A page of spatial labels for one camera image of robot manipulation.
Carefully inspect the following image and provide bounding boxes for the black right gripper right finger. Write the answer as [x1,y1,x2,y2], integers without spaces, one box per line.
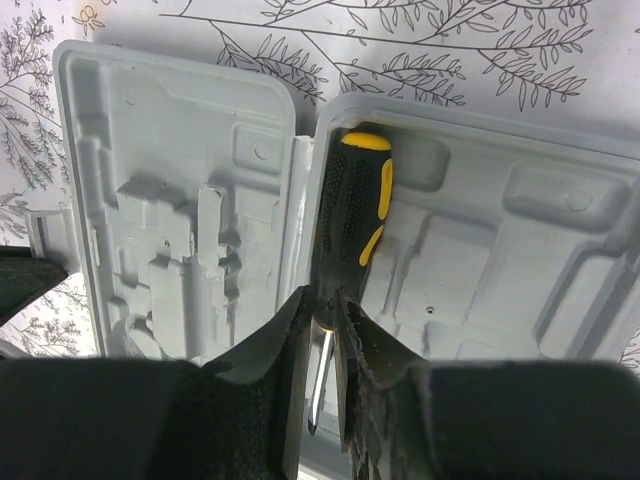
[334,290,639,479]

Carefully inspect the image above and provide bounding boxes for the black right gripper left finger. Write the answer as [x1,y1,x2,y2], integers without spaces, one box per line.
[1,286,311,479]

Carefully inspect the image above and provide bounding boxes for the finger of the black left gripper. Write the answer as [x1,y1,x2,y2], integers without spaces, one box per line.
[0,246,68,325]

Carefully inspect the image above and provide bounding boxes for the grey plastic tool case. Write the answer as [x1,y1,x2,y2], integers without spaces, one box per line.
[29,38,640,480]

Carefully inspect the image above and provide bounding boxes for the small black yellow screwdriver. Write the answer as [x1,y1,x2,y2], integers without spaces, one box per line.
[307,131,394,434]

